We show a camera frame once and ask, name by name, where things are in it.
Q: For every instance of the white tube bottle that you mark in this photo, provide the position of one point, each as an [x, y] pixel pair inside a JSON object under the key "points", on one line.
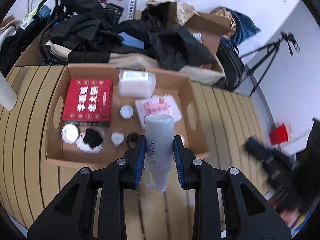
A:
{"points": [[159, 136]]}

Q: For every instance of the white thermos bottle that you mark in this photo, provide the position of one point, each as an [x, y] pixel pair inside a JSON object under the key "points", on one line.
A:
{"points": [[8, 97]]}

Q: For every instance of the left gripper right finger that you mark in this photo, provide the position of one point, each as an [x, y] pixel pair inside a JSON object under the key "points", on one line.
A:
{"points": [[248, 215]]}

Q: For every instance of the red printed box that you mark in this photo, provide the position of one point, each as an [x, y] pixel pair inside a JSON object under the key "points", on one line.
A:
{"points": [[88, 102]]}

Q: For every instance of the small white cream jar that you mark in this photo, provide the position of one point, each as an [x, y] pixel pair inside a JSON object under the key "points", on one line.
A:
{"points": [[126, 111]]}

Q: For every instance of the flat cardboard tray box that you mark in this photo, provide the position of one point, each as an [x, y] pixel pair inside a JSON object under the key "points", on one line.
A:
{"points": [[59, 153]]}

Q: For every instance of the clear plastic container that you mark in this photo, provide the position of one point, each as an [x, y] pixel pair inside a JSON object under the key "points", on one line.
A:
{"points": [[136, 84]]}

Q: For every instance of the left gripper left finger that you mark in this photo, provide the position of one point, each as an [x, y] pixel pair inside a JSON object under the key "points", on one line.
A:
{"points": [[70, 215]]}

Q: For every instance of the large cardboard box right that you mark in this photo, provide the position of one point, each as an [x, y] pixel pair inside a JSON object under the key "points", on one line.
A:
{"points": [[208, 30]]}

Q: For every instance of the woven wicker basket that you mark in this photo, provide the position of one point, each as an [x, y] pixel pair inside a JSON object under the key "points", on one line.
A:
{"points": [[223, 12]]}

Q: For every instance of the red plastic cup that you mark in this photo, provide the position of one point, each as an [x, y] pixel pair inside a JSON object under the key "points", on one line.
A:
{"points": [[280, 134]]}

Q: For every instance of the blue cloth bag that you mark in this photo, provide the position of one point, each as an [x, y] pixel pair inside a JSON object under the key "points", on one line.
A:
{"points": [[245, 29]]}

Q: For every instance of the small white round jar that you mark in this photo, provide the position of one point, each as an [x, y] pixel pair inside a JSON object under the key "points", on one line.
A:
{"points": [[70, 133]]}

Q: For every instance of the black clothes pile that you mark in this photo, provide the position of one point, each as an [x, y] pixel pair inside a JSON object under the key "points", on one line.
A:
{"points": [[83, 31]]}

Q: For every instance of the pink patterned packet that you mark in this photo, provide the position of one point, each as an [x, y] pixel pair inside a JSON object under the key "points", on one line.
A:
{"points": [[157, 105]]}

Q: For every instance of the black camera tripod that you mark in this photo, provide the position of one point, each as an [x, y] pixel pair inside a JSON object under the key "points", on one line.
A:
{"points": [[272, 50]]}

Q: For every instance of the black suitcase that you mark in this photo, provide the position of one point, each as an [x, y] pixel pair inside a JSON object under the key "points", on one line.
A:
{"points": [[232, 65]]}

